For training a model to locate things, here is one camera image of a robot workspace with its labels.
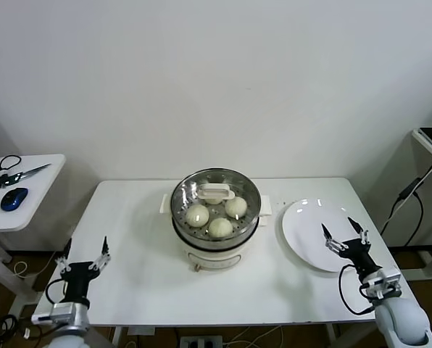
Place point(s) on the perforated steel steamer basket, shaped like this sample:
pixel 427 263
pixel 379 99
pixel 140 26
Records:
pixel 254 221

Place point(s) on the round glass pot lid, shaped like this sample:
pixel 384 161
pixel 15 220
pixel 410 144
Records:
pixel 216 192

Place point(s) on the white table control box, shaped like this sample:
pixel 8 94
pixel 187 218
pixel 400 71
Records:
pixel 141 331

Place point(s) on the white electric cooker pot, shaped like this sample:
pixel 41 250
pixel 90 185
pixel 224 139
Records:
pixel 216 259

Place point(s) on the white steamed baozi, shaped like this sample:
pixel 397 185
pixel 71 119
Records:
pixel 198 216
pixel 236 207
pixel 213 201
pixel 220 228

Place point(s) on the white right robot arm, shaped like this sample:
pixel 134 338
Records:
pixel 401 319

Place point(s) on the white side table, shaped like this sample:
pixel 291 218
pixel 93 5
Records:
pixel 38 199

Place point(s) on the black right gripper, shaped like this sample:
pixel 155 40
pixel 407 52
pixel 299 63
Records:
pixel 361 259

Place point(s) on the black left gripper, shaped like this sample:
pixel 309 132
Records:
pixel 79 279

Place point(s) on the blue computer mouse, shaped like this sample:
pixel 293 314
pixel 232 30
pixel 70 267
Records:
pixel 15 198

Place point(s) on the small green circuit board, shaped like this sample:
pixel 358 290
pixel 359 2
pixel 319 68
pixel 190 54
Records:
pixel 6 180

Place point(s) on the white round plate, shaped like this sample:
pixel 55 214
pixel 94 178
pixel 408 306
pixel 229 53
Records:
pixel 303 232

